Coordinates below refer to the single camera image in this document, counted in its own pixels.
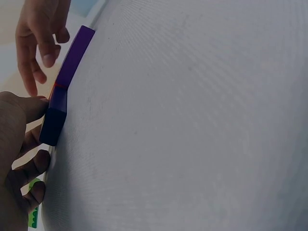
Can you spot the person's left hand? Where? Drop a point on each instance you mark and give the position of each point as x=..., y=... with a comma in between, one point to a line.
x=12, y=149

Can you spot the person's right hand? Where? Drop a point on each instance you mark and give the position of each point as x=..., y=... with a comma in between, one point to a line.
x=33, y=26

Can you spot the person's right fingers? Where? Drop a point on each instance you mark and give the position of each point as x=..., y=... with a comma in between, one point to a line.
x=43, y=55

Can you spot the purple box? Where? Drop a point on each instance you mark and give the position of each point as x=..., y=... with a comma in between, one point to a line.
x=72, y=60

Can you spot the red rubber band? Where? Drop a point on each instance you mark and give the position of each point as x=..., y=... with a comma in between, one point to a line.
x=59, y=85

